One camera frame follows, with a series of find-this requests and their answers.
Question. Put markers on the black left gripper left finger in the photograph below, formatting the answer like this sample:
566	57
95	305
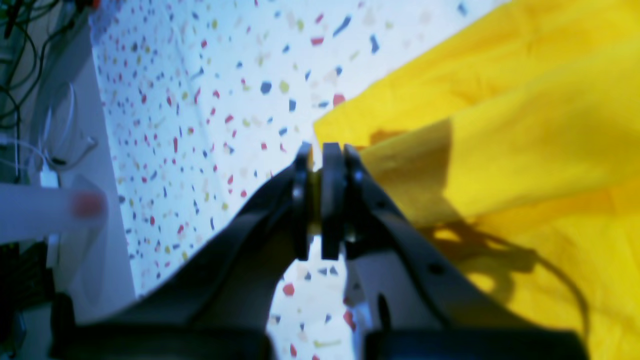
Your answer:
217	305

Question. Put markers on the orange yellow T-shirt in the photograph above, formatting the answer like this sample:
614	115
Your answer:
516	145

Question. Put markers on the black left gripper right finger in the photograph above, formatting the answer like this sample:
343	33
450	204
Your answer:
421	306

